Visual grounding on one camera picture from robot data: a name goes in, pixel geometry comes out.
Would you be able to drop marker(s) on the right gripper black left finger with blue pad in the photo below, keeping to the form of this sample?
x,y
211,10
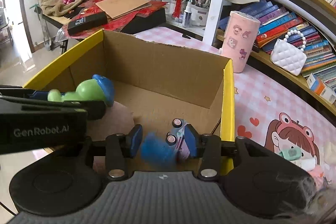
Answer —
x,y
118,148

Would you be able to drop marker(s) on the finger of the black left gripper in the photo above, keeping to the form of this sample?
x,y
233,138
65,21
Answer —
x,y
95,109

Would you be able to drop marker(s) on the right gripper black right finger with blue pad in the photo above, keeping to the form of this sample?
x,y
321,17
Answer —
x,y
207,147

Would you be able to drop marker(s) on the green blue toy figure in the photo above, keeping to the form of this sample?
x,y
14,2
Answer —
x,y
98,88

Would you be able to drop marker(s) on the blue toy car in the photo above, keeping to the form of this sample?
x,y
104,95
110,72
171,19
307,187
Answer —
x,y
166,152

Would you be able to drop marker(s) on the yellow cardboard box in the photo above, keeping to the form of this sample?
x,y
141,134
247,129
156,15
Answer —
x,y
154,84

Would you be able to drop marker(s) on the pink cartoon table mat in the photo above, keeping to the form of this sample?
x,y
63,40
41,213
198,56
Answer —
x,y
265,110

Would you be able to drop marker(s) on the green small device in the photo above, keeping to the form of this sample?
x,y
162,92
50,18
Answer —
x,y
291,154

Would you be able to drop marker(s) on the black rectangular box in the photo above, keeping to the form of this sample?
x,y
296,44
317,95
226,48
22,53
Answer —
x,y
86,23

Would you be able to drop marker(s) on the brown cardboard sheet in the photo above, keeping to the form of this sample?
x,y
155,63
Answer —
x,y
116,8

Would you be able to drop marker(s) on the pink cylindrical container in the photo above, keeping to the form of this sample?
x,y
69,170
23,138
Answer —
x,y
239,37

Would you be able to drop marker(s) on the white quilted pearl handbag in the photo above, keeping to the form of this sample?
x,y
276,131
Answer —
x,y
287,56

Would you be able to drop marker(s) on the blue orange white box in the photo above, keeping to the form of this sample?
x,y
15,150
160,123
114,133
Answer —
x,y
319,87

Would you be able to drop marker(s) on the white glue bottle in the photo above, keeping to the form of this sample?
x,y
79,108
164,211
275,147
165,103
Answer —
x,y
187,16

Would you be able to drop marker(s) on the white pen holder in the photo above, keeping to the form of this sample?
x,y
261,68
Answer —
x,y
198,18

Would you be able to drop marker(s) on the wooden bookshelf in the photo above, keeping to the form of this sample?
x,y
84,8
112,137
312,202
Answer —
x,y
314,18

